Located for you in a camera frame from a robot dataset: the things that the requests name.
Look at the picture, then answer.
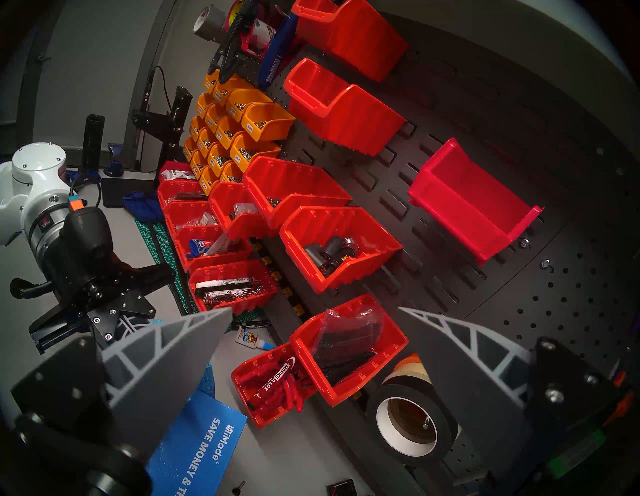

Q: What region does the white glue bottle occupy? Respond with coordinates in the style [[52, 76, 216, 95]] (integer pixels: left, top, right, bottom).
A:
[[234, 327, 277, 352]]

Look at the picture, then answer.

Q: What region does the red Marks-A-Lot marker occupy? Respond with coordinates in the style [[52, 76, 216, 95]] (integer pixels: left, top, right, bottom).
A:
[[259, 356, 297, 397]]

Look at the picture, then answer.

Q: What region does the black foam cylinder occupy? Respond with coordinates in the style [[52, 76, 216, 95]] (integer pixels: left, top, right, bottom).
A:
[[81, 114, 107, 172]]

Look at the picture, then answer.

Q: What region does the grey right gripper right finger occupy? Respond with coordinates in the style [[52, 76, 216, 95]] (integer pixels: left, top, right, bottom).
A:
[[398, 306, 621, 473]]

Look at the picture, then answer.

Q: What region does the black bracket stand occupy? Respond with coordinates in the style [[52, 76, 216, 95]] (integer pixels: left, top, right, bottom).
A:
[[131, 65, 194, 183]]

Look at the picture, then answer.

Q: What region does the blue cleaning cloth box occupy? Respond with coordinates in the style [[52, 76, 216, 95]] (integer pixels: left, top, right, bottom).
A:
[[145, 387, 249, 496]]

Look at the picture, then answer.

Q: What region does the black orange tape roll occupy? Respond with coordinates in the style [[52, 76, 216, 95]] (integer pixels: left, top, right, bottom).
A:
[[366, 352, 462, 469]]

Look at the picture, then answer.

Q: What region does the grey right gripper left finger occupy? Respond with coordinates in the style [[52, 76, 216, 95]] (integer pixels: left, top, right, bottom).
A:
[[12, 307, 234, 463]]

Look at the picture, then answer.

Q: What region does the black bar clamp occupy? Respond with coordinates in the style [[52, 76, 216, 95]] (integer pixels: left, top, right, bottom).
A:
[[206, 0, 262, 85]]

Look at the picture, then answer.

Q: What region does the red white labelled container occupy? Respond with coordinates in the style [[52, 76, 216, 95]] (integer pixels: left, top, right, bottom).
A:
[[247, 19, 279, 57]]

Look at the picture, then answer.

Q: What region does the flat black pad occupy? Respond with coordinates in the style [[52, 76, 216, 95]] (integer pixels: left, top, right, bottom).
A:
[[99, 177, 157, 209]]

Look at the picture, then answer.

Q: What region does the green cutting mat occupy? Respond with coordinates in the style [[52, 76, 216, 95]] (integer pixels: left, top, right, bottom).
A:
[[135, 220, 201, 317]]

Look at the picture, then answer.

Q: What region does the clear plastic bag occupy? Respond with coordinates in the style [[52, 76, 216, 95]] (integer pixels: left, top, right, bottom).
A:
[[311, 301, 387, 371]]

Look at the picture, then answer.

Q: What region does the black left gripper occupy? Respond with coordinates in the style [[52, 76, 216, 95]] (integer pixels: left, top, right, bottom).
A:
[[29, 235, 177, 354]]

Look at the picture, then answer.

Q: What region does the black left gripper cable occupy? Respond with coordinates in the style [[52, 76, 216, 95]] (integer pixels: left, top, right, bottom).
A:
[[10, 278, 56, 301]]

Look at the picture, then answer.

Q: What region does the grey duct tape roll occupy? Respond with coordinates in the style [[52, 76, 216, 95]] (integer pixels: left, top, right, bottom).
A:
[[193, 5, 229, 42]]

